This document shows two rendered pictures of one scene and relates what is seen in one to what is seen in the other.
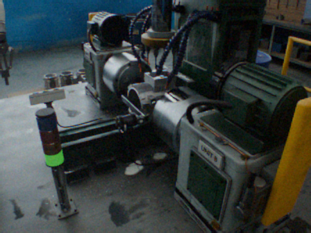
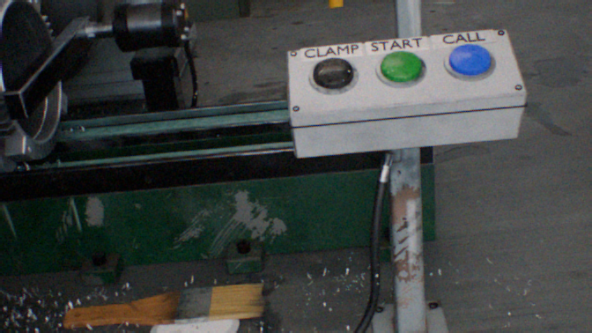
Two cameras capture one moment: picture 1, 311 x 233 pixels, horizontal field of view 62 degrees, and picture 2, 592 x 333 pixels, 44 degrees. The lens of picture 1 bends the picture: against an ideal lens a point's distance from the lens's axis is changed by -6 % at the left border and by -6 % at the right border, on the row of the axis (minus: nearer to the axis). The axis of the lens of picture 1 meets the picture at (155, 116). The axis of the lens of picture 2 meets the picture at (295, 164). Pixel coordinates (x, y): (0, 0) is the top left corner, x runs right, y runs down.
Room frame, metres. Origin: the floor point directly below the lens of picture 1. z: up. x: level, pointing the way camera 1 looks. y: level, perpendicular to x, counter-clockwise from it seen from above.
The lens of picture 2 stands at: (1.66, 0.75, 1.26)
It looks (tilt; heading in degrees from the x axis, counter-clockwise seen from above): 27 degrees down; 214
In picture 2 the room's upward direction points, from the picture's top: 7 degrees counter-clockwise
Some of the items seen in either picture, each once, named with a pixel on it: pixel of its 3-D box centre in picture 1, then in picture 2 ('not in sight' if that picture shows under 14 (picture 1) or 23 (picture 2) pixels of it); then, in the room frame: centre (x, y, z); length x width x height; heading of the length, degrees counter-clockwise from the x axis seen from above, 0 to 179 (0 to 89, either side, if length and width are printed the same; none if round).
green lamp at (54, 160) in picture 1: (53, 156); not in sight; (0.70, 0.33, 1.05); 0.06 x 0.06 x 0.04
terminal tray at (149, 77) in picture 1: (160, 81); not in sight; (1.25, -0.02, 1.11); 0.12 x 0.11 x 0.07; 120
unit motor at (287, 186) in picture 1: (247, 139); not in sight; (0.67, -0.27, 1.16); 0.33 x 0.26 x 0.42; 30
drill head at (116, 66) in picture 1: (123, 73); not in sight; (1.54, 0.19, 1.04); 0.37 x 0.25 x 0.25; 30
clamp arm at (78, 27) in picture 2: (133, 107); (56, 61); (1.15, 0.10, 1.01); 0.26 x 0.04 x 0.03; 30
